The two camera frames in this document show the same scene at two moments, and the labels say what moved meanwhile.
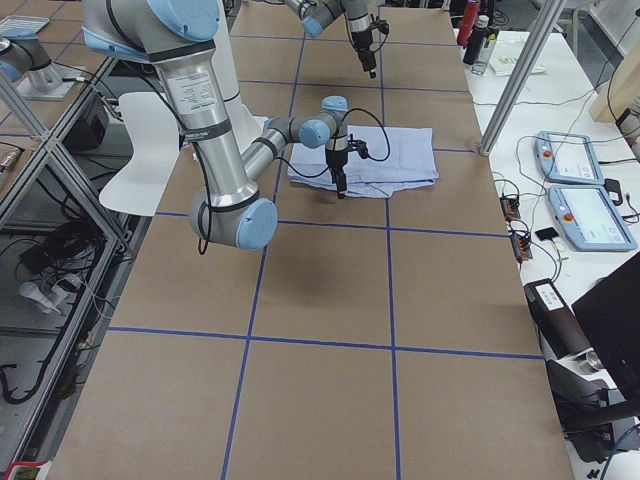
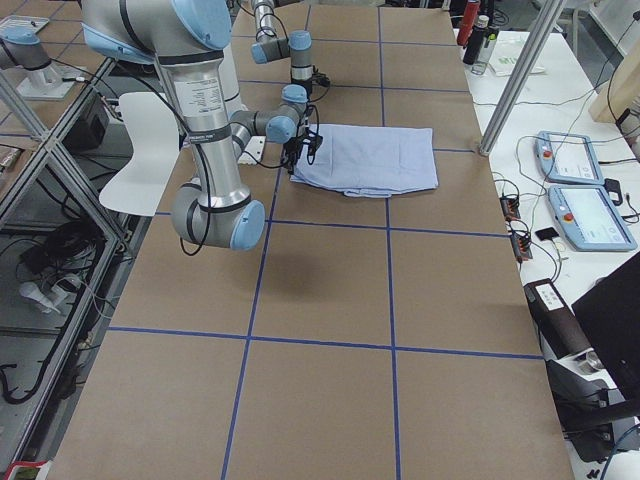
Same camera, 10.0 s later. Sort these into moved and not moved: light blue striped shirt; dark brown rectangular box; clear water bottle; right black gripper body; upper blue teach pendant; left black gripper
Moved: right black gripper body; left black gripper
Not moved: light blue striped shirt; dark brown rectangular box; upper blue teach pendant; clear water bottle
